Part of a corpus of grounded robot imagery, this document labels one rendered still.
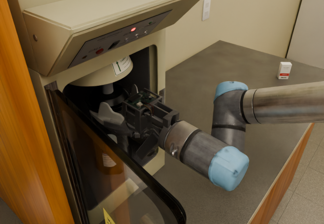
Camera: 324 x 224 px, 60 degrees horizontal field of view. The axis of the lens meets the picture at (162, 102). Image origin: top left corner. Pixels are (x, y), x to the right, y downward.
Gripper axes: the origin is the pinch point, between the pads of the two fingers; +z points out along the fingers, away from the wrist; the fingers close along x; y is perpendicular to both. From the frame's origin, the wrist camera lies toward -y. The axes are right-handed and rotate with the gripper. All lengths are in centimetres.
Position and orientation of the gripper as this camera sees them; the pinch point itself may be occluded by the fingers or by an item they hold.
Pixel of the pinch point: (109, 104)
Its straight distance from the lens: 70.5
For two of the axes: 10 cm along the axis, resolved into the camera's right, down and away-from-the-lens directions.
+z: -7.7, -4.0, 5.0
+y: 0.4, -8.0, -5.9
